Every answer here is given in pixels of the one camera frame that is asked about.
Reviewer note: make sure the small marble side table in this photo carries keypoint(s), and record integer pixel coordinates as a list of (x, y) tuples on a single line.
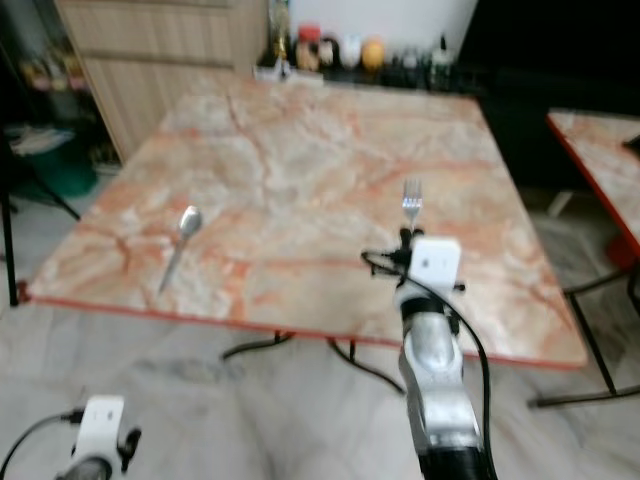
[(605, 165)]

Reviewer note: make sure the dark metal table leg frame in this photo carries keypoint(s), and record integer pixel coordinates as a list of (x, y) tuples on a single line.
[(360, 362)]

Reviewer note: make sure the green plastic bin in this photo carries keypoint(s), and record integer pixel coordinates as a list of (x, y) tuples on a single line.
[(65, 172)]

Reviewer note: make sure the yellow round jar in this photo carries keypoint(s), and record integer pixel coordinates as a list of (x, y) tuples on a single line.
[(373, 53)]

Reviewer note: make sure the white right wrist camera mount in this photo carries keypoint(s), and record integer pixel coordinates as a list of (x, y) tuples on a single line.
[(436, 262)]

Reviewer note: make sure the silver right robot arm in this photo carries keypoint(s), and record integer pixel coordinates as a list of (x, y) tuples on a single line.
[(435, 375)]

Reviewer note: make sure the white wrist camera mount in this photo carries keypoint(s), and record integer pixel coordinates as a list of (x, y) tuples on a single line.
[(102, 422), (436, 262)]

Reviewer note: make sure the orange marble table red edge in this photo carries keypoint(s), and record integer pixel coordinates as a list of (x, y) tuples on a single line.
[(310, 180)]

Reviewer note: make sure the black tripod stand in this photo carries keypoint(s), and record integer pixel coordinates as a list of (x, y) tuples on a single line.
[(10, 230)]

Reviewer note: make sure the silver metal fork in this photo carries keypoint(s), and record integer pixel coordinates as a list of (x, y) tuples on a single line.
[(412, 200)]

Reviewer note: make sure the silver metal spoon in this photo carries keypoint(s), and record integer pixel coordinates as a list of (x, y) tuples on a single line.
[(190, 221)]

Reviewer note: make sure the jar with red lid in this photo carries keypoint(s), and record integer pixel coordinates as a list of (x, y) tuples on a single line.
[(307, 49)]

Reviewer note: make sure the light wooden cabinet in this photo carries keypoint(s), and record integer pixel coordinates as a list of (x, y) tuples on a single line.
[(150, 75)]

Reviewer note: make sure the tall dark glass bottle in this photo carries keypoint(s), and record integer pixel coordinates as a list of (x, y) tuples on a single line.
[(279, 36)]

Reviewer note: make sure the white round jar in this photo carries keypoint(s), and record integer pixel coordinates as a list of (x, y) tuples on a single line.
[(350, 51)]

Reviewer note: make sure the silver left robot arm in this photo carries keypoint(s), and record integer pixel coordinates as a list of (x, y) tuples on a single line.
[(92, 472)]

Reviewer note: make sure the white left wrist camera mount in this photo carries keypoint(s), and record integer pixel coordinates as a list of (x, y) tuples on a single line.
[(102, 422)]

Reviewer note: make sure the black side table leg frame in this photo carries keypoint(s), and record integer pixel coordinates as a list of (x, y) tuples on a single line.
[(592, 345)]

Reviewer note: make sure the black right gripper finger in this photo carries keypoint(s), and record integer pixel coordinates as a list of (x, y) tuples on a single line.
[(417, 240), (404, 240)]

